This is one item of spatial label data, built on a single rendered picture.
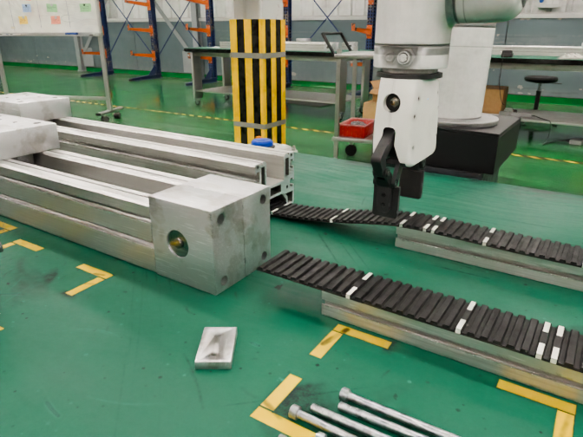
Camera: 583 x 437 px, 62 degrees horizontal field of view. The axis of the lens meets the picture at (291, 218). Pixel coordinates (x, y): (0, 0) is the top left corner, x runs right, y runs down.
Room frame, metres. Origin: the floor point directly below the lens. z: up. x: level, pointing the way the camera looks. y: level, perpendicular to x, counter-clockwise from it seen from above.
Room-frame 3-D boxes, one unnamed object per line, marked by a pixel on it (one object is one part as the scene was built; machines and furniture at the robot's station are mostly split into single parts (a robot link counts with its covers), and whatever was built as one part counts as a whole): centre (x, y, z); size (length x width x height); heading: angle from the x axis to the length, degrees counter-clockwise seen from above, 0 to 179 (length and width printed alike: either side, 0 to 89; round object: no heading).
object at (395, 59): (0.59, -0.14, 1.01); 0.09 x 0.08 x 0.03; 147
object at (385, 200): (0.54, -0.11, 0.86); 0.03 x 0.03 x 0.07; 57
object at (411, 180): (0.63, -0.17, 0.86); 0.03 x 0.03 x 0.07; 57
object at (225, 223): (0.52, 0.08, 0.83); 0.12 x 0.09 x 0.10; 147
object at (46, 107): (1.05, 0.57, 0.87); 0.16 x 0.11 x 0.07; 57
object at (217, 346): (0.35, 0.06, 0.78); 0.05 x 0.03 x 0.01; 0
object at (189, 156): (0.91, 0.36, 0.82); 0.80 x 0.10 x 0.09; 57
